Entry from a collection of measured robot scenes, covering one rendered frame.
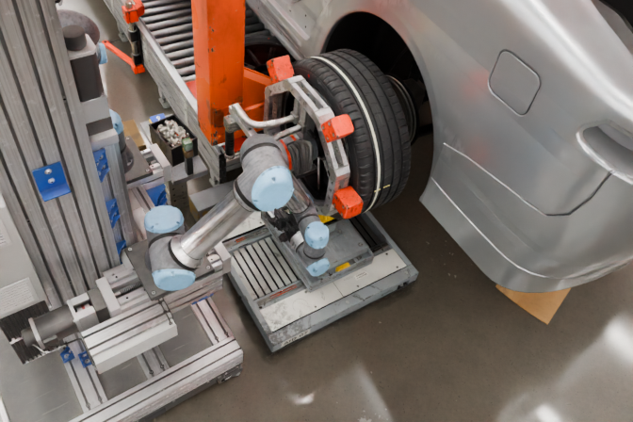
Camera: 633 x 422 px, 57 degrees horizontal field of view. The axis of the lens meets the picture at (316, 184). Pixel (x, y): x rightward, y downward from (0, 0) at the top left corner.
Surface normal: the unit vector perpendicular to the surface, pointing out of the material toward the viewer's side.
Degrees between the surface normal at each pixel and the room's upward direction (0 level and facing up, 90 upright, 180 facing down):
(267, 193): 84
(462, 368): 0
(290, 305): 0
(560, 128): 90
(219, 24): 90
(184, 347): 0
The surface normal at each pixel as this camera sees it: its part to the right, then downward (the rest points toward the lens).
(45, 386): 0.11, -0.66
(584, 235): -0.36, 0.67
